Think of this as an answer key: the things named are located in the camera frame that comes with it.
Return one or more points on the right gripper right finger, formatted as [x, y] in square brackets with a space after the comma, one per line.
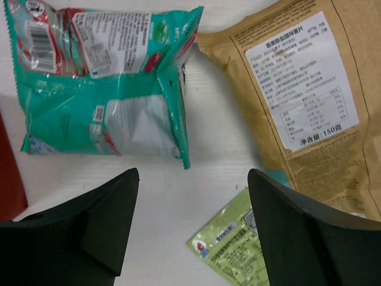
[305, 242]

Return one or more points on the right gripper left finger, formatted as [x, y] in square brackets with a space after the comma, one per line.
[80, 242]

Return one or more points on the red paper bag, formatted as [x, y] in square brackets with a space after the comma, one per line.
[13, 196]

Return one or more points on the teal snack packet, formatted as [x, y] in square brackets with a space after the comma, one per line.
[101, 82]

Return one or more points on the brown kraft chips bag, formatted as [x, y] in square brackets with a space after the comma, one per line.
[306, 77]

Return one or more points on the green small sachet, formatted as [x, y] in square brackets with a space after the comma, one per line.
[229, 244]

